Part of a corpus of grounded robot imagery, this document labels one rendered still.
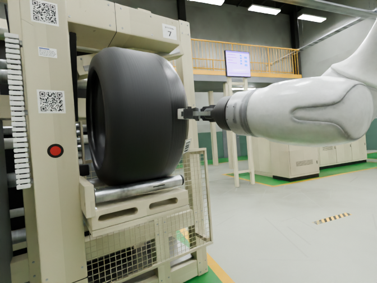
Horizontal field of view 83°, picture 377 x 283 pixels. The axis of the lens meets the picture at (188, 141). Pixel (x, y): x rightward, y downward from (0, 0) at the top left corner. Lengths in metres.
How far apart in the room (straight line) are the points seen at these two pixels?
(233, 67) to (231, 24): 8.64
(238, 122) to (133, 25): 1.01
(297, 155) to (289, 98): 4.94
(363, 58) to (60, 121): 0.80
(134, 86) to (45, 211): 0.48
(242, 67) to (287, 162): 2.26
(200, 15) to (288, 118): 12.38
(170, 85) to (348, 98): 0.56
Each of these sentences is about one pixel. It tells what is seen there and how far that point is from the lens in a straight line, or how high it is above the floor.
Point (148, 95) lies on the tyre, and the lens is 0.70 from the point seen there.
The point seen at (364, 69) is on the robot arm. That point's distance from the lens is 0.47.
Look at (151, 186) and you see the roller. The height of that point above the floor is 0.90.
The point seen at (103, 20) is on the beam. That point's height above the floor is 1.68.
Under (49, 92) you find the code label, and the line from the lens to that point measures 0.84.
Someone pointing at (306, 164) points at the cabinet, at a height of 0.32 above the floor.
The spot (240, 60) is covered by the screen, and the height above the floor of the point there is 2.66.
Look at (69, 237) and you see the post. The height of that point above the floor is 0.77.
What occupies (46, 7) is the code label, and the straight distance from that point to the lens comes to 0.94.
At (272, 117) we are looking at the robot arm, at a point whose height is 1.09.
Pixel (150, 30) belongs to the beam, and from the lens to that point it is 1.35.
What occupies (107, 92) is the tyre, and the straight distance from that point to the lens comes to 0.72.
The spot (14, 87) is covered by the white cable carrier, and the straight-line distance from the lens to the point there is 0.86.
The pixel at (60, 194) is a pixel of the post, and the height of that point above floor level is 0.92.
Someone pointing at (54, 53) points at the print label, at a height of 1.38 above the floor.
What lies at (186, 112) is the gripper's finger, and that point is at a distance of 0.54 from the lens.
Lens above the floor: 1.06
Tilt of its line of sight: level
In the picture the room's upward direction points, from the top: 4 degrees counter-clockwise
